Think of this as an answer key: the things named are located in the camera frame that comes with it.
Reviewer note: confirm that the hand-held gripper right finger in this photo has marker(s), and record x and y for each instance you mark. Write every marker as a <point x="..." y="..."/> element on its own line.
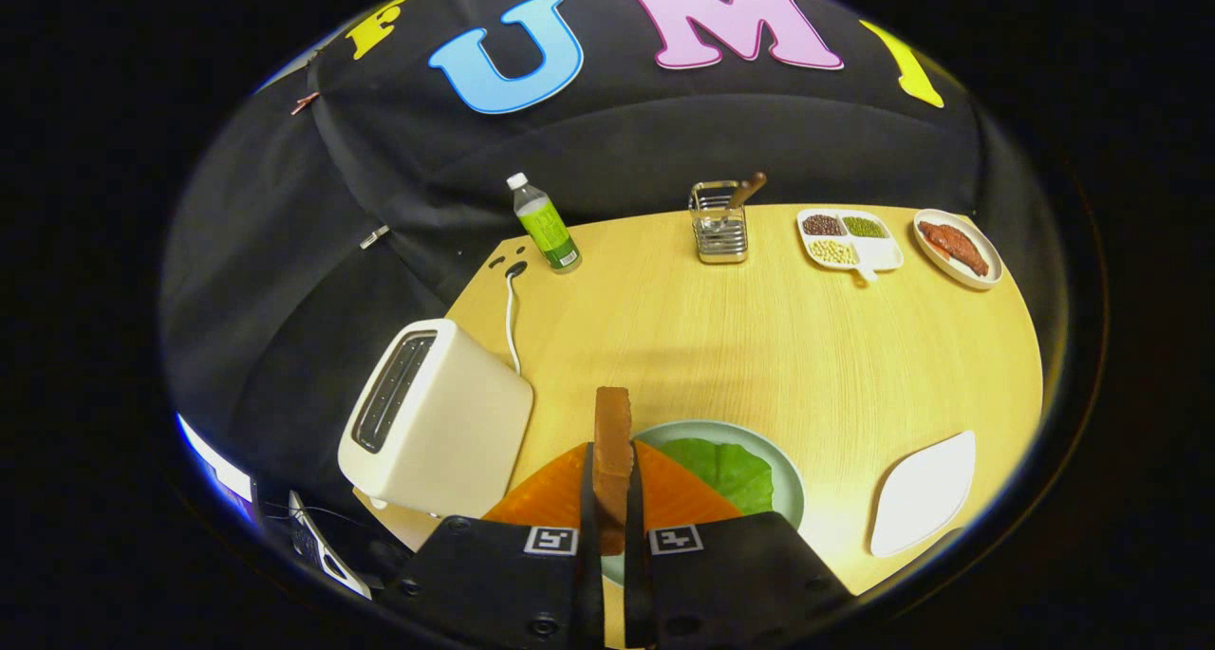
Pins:
<point x="740" y="579"/>

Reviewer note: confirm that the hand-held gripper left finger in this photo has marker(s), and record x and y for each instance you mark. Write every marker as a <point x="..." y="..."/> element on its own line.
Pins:
<point x="494" y="584"/>

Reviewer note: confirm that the green lettuce leaf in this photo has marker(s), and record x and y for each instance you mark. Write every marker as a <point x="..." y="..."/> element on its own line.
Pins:
<point x="731" y="470"/>

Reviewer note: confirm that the toasted bread slice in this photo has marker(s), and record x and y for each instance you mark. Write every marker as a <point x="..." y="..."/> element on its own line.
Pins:
<point x="612" y="460"/>

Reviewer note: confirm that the light green round plate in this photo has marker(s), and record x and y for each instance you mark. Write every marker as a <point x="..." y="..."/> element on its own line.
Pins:
<point x="788" y="498"/>

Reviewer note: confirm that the white toaster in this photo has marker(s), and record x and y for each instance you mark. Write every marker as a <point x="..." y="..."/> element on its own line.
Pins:
<point x="446" y="432"/>

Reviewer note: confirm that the white framed device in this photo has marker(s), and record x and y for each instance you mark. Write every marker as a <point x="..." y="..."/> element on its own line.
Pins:
<point x="327" y="555"/>

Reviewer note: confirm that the white leaf shaped plate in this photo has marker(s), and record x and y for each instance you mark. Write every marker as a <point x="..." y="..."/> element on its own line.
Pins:
<point x="925" y="493"/>

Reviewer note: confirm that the lit screen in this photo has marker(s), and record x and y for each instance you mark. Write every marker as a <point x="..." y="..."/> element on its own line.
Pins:
<point x="218" y="465"/>

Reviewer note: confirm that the pile of yellow beans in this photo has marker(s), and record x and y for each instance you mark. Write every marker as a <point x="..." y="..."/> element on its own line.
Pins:
<point x="833" y="251"/>

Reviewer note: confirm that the white divided dish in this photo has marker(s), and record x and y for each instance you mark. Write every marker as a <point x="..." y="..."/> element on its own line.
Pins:
<point x="881" y="251"/>

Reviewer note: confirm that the pile of brown beans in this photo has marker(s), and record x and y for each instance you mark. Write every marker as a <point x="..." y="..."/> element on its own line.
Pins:
<point x="822" y="225"/>

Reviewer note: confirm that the green label plastic bottle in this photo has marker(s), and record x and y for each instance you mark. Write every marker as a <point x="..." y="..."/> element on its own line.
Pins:
<point x="546" y="223"/>

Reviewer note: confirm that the white clip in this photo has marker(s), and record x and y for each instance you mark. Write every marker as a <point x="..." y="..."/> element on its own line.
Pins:
<point x="373" y="237"/>

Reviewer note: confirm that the pile of green beans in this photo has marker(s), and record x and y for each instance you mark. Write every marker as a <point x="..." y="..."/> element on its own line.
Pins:
<point x="864" y="227"/>

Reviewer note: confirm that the brown steak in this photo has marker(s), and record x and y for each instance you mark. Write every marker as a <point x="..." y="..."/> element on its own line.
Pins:
<point x="954" y="245"/>

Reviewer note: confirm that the white round plate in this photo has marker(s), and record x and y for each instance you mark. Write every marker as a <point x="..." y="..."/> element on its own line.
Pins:
<point x="954" y="221"/>

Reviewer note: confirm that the black backdrop cloth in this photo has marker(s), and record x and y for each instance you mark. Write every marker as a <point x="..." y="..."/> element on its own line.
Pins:
<point x="664" y="128"/>

